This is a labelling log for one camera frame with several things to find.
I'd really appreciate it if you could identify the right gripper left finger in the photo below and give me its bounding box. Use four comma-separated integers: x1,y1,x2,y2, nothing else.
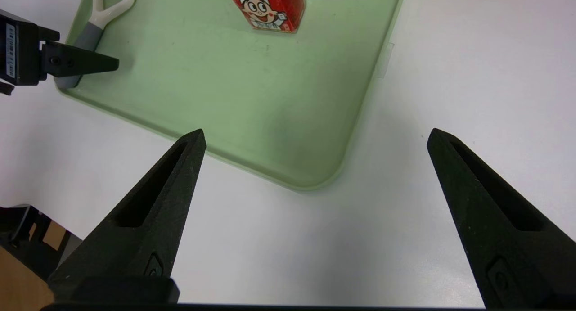
47,129,207,302

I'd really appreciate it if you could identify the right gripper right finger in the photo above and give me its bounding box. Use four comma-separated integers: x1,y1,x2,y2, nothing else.
427,128,576,309

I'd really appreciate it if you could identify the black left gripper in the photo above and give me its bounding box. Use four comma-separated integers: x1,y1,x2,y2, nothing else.
0,9,120,87

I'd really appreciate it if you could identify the white peeler with grey handle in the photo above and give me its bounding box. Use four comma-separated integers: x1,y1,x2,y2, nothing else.
56,0,138,89

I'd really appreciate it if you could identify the light green plastic tray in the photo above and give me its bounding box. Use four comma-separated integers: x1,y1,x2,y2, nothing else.
55,0,408,192

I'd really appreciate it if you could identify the red cartoon milk carton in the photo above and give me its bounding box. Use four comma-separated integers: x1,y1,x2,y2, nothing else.
225,0,306,33

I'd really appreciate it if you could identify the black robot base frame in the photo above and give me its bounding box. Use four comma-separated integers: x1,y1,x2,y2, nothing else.
0,204,75,280

